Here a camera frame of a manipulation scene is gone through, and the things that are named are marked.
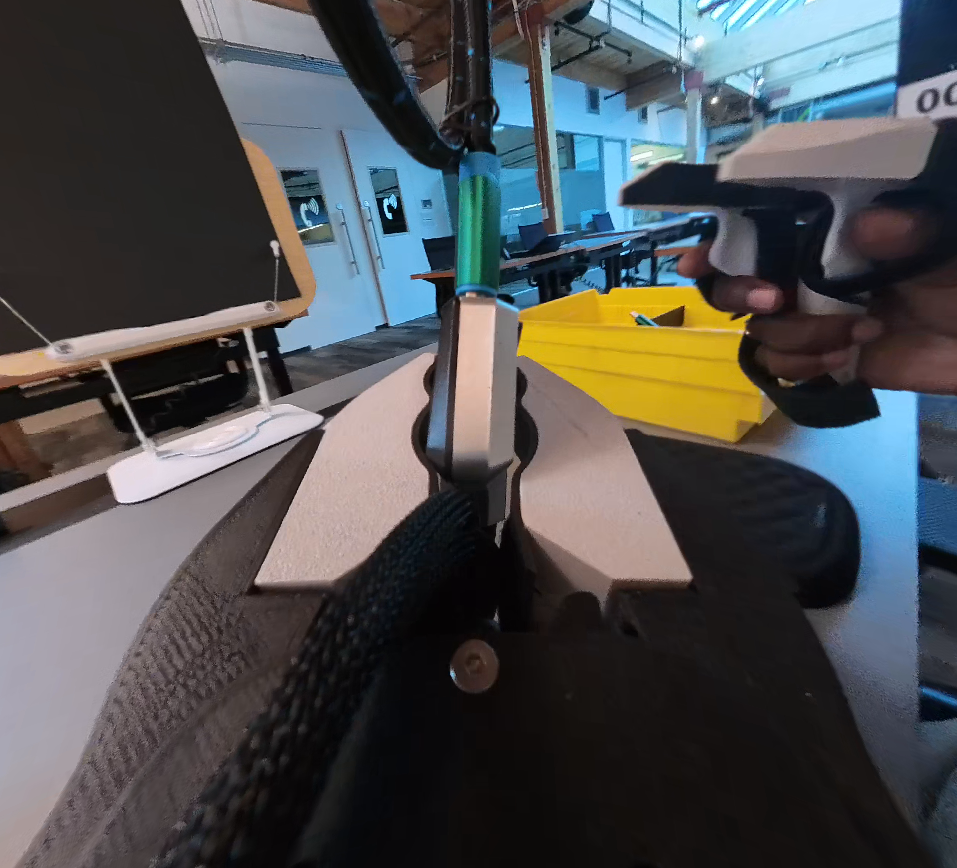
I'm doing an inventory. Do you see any black mesh cushion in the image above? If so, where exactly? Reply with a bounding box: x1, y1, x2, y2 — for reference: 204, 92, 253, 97
624, 429, 862, 611

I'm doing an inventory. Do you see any door window with phone icon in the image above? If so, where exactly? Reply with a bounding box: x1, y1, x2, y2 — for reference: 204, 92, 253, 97
368, 167, 411, 237
278, 169, 334, 247

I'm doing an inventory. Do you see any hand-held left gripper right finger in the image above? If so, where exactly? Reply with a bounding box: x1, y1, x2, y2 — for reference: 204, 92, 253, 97
497, 356, 694, 631

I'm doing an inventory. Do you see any yellow plastic bin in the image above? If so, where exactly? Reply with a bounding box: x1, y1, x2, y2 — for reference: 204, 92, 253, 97
516, 285, 776, 444

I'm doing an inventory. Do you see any person's right hand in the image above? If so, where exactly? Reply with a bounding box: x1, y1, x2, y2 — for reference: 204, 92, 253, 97
676, 206, 957, 394

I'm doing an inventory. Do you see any black board with wooden rim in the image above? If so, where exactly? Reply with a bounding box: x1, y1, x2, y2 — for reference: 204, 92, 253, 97
0, 0, 318, 391

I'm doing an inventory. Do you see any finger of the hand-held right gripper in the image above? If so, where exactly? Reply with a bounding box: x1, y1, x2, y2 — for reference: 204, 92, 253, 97
618, 162, 832, 216
716, 115, 941, 186

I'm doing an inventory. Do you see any long wooden office desk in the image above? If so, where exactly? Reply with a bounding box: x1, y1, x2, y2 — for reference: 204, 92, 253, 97
410, 214, 711, 304

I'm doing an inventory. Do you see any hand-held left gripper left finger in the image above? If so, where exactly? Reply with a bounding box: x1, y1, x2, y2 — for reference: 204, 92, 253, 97
254, 352, 450, 592

